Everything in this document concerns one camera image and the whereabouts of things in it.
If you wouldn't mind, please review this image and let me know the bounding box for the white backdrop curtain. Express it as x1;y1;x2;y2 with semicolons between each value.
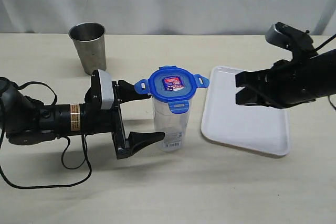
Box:
1;0;335;35

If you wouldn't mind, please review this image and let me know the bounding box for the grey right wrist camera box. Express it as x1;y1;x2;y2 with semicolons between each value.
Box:
265;22;314;51

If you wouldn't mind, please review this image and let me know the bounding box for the white rectangular tray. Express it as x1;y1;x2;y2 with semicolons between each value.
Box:
201;66;291;157

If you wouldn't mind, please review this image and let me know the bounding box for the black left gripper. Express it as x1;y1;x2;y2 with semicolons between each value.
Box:
81;80;165;159

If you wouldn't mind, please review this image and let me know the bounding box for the blue plastic lid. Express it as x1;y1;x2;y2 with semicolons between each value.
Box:
134;66;209;114

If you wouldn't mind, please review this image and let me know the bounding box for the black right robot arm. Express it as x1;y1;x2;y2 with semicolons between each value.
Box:
134;50;335;156

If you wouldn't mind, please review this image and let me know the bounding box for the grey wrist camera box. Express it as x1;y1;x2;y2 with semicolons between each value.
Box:
265;22;314;51
85;69;114;110

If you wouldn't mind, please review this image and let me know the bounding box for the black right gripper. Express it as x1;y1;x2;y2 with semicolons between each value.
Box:
235;54;318;109

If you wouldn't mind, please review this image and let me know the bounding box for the stainless steel cup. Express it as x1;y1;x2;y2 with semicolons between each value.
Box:
68;22;107;75

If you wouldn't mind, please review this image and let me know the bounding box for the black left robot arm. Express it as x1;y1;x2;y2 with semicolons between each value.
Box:
1;73;164;159

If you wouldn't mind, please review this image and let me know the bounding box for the clear plastic container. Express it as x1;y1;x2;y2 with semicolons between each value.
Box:
152;98;191;152

